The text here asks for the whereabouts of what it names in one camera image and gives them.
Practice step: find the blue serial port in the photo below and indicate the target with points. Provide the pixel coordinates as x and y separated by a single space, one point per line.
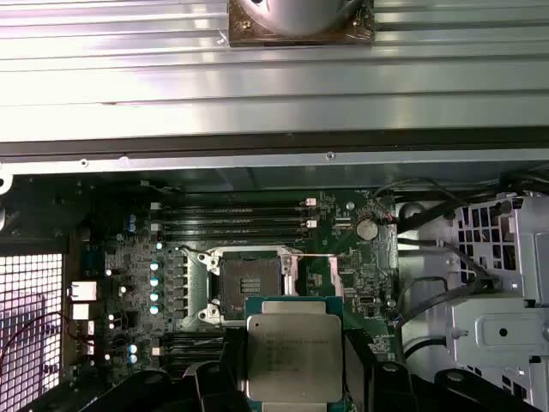
92 259

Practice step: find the large silver port block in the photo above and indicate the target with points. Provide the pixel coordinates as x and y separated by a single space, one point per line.
83 291
81 311

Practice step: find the metal CPU socket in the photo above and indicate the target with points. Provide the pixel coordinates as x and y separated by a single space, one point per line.
198 279

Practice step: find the silver CPU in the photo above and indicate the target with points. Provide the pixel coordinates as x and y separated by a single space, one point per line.
296 356

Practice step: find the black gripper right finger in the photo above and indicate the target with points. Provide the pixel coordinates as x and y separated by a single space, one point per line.
358 373

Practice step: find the round coin cell battery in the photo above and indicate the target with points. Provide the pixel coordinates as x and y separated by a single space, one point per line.
367 229

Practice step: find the metal disk bay cage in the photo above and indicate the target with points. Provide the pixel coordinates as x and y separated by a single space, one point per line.
502 330

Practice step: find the green motherboard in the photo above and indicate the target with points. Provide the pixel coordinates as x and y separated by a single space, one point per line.
364 266

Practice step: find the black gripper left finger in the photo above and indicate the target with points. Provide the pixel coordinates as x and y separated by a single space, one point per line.
233 373

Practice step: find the metal socket cover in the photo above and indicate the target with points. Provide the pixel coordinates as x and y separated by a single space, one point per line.
336 276

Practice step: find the black PC case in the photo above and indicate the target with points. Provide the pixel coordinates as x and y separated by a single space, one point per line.
274 165

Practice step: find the small silver port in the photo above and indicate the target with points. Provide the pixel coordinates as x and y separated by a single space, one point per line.
88 328
90 347

